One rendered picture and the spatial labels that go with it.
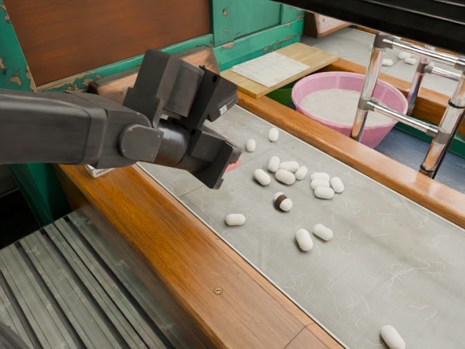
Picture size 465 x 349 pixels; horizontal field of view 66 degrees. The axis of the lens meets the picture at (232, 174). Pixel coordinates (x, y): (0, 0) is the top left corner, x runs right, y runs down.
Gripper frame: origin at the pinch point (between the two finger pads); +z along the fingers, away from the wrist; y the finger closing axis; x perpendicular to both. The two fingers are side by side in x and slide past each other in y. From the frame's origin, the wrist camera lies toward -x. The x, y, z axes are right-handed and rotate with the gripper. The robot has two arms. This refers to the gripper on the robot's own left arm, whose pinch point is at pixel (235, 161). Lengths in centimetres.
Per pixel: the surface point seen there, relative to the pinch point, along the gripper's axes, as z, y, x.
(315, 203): 12.5, -10.3, 0.6
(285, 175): 11.2, -3.3, -0.9
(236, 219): 0.9, -4.9, 7.8
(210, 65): 15.5, 30.2, -12.7
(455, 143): 48, -18, -23
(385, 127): 33.7, -7.3, -18.3
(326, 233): 7.1, -16.4, 2.7
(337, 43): 63, 30, -39
